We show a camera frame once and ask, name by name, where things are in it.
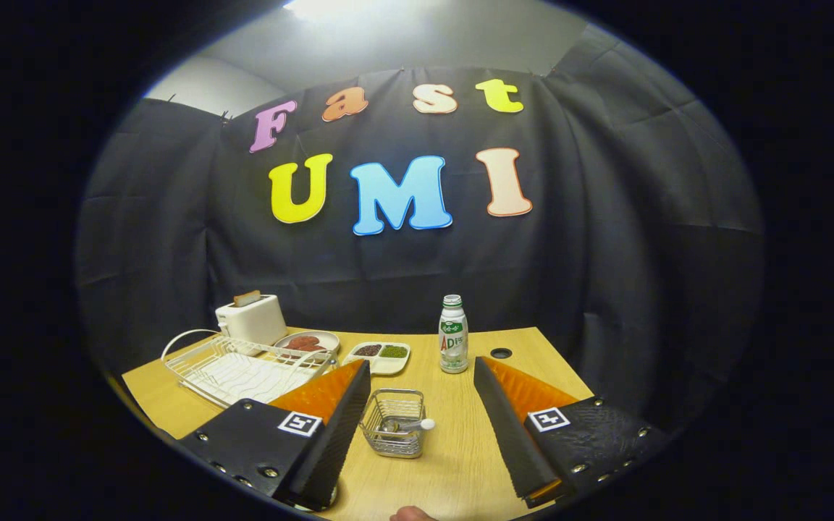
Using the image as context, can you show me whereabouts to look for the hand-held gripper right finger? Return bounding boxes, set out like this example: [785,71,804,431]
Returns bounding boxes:
[473,356,673,509]

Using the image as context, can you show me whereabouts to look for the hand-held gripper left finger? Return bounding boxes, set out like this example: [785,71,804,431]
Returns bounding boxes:
[174,360,372,511]

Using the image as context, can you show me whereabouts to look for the metal wire basket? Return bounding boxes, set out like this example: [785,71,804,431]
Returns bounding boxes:
[359,389,426,459]

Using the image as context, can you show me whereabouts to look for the white checkered handle spoon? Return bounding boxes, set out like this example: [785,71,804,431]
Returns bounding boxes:
[377,418,436,435]

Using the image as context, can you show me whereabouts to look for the white wire dish rack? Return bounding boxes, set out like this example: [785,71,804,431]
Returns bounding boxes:
[161,329,338,410]

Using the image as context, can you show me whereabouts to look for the white divided dish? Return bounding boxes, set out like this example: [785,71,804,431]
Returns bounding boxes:
[342,341,412,376]

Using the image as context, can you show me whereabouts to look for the beige round plate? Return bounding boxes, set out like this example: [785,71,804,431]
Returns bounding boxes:
[273,330,341,360]

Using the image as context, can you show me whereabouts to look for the white drink bottle green cap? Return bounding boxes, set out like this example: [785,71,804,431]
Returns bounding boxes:
[438,295,470,375]

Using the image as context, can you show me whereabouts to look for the white toaster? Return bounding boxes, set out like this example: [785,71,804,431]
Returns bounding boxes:
[215,294,288,347]

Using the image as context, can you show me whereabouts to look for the black backdrop cloth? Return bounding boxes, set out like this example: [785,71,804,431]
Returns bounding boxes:
[75,25,765,435]

